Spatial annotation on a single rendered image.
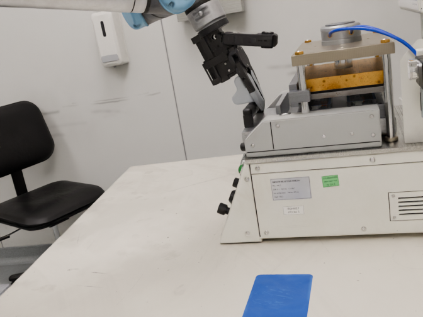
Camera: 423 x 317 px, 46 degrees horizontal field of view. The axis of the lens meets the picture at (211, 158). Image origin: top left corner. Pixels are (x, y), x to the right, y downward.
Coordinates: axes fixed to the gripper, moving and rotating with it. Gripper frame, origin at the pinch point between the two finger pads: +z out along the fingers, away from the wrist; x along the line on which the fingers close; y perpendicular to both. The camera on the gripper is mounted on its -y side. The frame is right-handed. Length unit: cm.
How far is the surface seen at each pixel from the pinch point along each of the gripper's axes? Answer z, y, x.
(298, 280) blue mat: 26.2, 1.7, 31.2
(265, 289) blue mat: 24.4, 6.8, 34.1
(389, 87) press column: 5.9, -24.7, 13.3
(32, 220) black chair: 9, 131, -68
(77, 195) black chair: 11, 121, -92
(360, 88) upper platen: 4.5, -20.0, 10.0
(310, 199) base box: 18.4, -3.3, 17.0
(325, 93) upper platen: 2.3, -13.8, 10.3
